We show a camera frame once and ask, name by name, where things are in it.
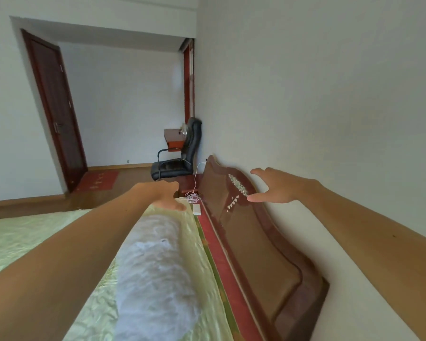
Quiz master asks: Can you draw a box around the person's right hand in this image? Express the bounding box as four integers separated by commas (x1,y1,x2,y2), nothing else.
247,168,322,205

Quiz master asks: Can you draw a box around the person's left hand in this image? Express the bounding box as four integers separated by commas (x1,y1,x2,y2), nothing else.
133,180,188,213

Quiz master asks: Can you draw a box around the person's right forearm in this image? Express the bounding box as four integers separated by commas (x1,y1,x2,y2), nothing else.
314,179,426,341

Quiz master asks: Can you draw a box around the person's left forearm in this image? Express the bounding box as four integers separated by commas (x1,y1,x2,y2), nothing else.
0,184,153,341

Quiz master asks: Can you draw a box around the red floor mat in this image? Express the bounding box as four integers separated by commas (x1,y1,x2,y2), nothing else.
74,170,121,192

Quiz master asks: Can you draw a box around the dark wooden nightstand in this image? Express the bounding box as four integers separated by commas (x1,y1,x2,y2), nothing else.
177,173,204,199

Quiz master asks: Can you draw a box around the brown wooden desk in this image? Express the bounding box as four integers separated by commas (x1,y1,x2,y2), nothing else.
163,128,187,152

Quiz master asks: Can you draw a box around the black office chair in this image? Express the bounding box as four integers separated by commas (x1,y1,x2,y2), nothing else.
150,117,203,181

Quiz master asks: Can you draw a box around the brown carved bed headboard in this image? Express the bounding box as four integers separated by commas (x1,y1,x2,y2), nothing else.
198,155,330,341

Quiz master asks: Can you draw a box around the white fluffy pillow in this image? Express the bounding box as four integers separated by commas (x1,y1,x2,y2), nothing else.
113,213,203,341

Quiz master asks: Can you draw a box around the dark brown wooden door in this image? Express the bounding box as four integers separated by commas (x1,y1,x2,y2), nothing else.
21,28,89,192

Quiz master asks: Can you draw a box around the white charging cable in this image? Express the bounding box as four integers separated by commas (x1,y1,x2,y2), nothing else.
184,161,208,204

